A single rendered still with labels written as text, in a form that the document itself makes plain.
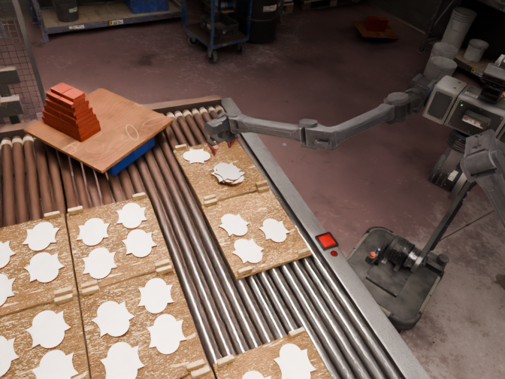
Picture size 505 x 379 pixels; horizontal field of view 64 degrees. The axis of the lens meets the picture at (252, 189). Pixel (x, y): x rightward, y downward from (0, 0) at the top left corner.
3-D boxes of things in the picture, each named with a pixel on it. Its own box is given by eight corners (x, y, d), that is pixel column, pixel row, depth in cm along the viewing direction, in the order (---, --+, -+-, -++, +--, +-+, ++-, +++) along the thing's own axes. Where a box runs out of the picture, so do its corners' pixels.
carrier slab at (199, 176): (234, 139, 225) (234, 137, 224) (268, 187, 200) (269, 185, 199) (173, 153, 212) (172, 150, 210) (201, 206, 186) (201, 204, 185)
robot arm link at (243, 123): (322, 144, 159) (320, 119, 153) (315, 151, 155) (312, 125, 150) (237, 130, 184) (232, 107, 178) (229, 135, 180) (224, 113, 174)
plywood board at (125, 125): (101, 89, 229) (101, 87, 227) (173, 122, 213) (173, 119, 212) (24, 131, 196) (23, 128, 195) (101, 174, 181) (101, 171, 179)
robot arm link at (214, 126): (243, 131, 180) (240, 113, 175) (225, 143, 173) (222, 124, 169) (224, 127, 187) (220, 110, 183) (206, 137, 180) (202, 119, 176)
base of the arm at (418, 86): (419, 112, 174) (430, 87, 165) (412, 119, 169) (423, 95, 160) (400, 104, 177) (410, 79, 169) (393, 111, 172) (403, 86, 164)
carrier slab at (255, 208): (269, 190, 198) (270, 188, 197) (312, 255, 173) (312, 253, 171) (201, 207, 186) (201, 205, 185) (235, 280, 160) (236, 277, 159)
